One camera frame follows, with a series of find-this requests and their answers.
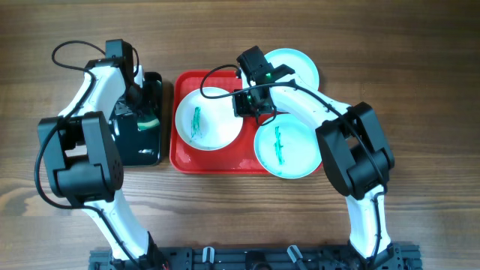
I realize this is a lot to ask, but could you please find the green yellow sponge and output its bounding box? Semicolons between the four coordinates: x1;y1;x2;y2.
136;116;160;131

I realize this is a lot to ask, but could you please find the black water tray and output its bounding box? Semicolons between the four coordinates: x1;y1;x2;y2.
109;72;163;167

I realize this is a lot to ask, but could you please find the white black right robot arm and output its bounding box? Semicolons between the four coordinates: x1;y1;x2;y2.
234;46;395;269

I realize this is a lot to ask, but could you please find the white plate bottom green stain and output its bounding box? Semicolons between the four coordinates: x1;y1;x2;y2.
253;114;322;179

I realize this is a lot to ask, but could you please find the white plate top green stain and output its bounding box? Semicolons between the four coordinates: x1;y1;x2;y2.
236;46;320;90

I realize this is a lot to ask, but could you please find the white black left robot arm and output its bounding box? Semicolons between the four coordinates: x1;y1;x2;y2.
35;39;169;269

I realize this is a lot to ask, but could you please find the white plate green stain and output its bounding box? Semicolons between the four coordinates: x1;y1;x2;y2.
236;46;320;90
174;87;243;151
253;114;322;179

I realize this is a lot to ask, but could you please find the red plastic tray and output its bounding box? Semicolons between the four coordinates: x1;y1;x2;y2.
169;70;270;175

